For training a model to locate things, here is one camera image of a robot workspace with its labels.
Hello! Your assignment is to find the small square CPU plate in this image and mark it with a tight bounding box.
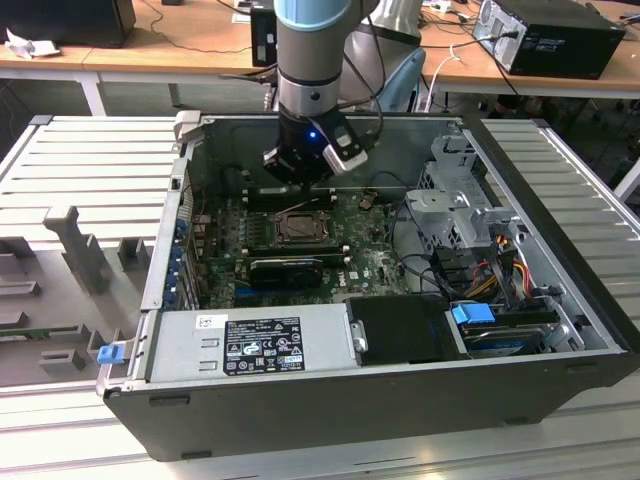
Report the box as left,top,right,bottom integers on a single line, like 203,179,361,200
284,215,321,240

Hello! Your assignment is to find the metal socket cover frame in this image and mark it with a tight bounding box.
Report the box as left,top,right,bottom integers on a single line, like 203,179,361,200
272,211,335,247

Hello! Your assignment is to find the black RAM slot row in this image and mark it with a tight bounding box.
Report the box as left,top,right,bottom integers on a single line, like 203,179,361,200
244,184,337,211
247,241,349,257

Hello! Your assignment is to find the CPU socket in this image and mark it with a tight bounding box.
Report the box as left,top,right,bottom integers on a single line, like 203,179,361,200
269,209,335,248

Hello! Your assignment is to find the blue expansion slot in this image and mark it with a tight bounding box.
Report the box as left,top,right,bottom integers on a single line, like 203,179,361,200
234,282,261,306

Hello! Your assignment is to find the black graphics card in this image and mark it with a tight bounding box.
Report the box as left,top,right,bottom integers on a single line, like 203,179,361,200
247,257,324,290

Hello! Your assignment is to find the green motherboard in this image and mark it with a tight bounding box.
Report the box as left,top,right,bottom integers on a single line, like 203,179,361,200
189,192,416,309

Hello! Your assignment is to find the grey case latch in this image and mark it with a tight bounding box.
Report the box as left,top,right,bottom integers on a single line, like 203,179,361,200
173,110,205,147

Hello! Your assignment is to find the small black box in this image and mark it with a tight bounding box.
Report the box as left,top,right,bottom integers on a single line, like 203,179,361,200
250,7,279,69

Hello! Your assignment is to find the pale blue teach pendant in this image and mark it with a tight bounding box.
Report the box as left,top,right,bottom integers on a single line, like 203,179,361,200
382,47,427,112

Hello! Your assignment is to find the grey metal drive cage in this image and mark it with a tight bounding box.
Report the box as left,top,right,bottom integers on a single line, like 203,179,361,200
403,133,524,251

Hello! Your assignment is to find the black plastic shroud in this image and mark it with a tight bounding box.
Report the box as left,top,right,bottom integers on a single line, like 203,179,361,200
344,294,471,367

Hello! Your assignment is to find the wooden desk with tower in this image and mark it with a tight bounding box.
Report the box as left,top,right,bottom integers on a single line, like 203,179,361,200
419,0,640,99

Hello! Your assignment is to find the grey power supply unit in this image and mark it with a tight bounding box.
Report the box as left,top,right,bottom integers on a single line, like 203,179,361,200
148,303,360,385

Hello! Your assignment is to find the blue disk carrier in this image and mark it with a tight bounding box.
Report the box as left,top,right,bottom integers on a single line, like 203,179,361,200
449,301,496,335

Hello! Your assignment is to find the black open PC case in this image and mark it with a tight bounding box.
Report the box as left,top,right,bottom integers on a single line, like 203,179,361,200
94,110,640,464

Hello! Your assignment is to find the hard disk drive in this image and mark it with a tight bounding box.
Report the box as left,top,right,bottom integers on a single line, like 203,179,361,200
462,323,549,359

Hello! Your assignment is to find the large black box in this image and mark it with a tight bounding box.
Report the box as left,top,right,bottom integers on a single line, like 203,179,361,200
0,0,137,50

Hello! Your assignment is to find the black tower PC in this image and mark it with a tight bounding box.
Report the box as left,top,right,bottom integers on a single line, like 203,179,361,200
473,0,627,80

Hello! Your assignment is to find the crumpled white paper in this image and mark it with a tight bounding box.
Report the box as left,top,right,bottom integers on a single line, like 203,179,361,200
3,27,62,61

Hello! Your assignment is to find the white cable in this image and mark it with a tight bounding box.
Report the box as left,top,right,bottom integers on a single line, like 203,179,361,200
427,43,464,112

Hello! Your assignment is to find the wooden desk white frame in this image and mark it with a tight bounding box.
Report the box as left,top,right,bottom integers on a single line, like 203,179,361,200
0,0,261,76

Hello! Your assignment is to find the yellow red wire bundle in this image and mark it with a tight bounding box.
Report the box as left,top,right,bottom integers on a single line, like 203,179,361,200
467,257,532,301

